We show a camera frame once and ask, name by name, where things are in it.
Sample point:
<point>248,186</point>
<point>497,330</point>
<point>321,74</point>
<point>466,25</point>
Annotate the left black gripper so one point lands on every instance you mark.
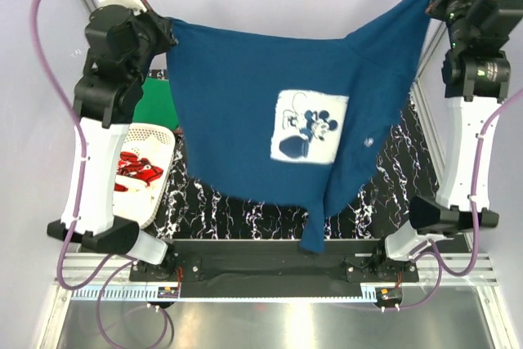
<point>162,25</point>

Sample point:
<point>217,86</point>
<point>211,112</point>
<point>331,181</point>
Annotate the blue t shirt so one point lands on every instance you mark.
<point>294,121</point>

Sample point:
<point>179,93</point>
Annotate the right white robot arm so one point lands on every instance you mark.
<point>476,74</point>

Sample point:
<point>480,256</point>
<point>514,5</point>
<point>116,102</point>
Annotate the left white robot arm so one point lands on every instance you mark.
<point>122,42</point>

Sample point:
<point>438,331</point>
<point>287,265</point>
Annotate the folded green t shirt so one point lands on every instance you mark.
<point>156,106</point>

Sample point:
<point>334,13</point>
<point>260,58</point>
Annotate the white plastic laundry basket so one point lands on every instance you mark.
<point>157,144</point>

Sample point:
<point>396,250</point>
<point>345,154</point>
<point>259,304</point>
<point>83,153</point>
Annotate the red and white t shirt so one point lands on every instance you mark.
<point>135,173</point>

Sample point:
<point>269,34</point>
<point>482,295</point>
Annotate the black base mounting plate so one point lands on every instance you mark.
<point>196,260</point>

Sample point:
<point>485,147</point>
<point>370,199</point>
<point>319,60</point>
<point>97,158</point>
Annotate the left small electronics board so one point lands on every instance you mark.
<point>168,292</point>

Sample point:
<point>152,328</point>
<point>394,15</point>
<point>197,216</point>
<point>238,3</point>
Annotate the small electronics board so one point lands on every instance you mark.
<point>390,294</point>
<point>168,292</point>

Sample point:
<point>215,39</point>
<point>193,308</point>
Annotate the right small electronics board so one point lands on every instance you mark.
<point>390,294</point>

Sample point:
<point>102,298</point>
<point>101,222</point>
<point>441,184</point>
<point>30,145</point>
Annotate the right aluminium frame post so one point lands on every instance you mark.
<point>435,35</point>

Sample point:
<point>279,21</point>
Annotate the white slotted cable duct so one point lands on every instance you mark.
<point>190,293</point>

